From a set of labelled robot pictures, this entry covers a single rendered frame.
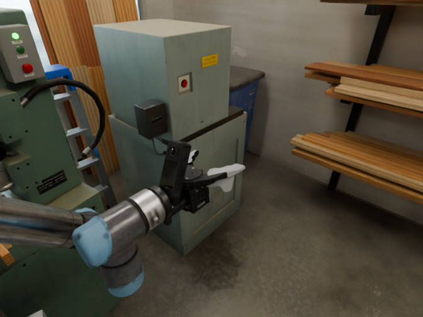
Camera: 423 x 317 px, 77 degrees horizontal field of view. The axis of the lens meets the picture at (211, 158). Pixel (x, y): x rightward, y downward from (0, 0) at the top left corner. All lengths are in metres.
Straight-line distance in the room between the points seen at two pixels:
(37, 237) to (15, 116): 0.58
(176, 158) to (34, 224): 0.27
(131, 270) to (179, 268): 1.38
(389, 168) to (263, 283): 1.07
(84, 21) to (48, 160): 1.63
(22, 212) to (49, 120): 0.71
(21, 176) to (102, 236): 0.69
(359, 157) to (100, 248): 1.77
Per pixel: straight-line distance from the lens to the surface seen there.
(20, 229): 0.55
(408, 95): 1.81
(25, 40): 1.08
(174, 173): 0.53
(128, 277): 0.57
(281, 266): 1.98
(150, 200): 0.51
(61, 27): 2.56
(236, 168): 0.58
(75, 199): 1.32
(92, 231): 0.48
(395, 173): 1.99
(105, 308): 1.82
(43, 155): 1.25
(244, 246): 2.04
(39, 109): 1.19
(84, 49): 2.66
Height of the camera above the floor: 1.58
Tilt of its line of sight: 33 degrees down
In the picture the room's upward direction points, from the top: straight up
